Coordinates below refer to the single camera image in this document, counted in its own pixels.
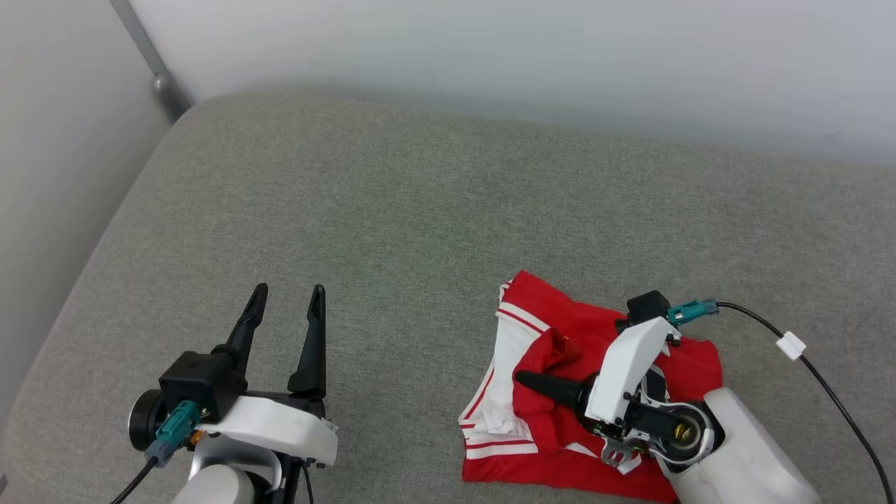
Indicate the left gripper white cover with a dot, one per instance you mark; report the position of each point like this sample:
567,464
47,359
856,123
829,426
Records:
280,427

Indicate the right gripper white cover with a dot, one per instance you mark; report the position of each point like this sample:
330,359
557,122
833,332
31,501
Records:
626,371

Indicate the red Bulls basketball jersey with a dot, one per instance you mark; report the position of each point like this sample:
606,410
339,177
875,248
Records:
553,434

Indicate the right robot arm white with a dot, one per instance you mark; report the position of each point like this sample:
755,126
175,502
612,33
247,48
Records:
742,455

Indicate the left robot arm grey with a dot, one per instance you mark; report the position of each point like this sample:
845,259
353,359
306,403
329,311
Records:
217,486

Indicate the grey fabric sofa seat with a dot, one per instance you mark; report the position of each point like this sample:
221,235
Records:
392,231

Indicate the grey metal pole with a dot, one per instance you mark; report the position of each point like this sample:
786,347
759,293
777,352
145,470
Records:
154,63

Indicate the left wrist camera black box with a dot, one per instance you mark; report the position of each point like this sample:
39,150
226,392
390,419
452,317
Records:
201,383

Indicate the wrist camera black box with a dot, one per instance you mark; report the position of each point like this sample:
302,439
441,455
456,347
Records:
201,383
645,308

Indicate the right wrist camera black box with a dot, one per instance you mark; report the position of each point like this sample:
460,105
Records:
645,308

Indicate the teal connector of left camera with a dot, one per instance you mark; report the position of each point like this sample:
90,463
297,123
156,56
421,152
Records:
176,427

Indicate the teal connector of camera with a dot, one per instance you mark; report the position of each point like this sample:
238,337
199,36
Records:
693,311
176,427

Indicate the teal connector of right camera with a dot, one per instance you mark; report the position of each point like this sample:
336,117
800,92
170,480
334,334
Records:
693,311

